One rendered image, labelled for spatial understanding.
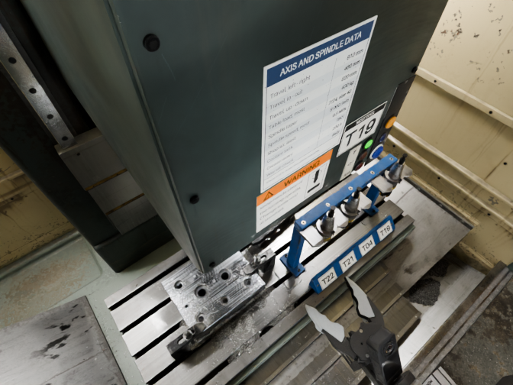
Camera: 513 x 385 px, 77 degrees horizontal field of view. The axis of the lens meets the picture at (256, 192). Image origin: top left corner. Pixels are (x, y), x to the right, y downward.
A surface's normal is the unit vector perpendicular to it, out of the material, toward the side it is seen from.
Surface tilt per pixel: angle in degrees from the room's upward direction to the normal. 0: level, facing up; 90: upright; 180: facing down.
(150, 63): 90
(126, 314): 0
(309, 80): 90
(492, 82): 90
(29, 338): 24
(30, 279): 0
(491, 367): 0
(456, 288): 18
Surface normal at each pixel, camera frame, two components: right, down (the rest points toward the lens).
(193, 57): 0.61, 0.64
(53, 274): 0.00, -0.58
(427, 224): -0.32, -0.33
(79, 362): 0.32, -0.73
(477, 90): -0.79, 0.50
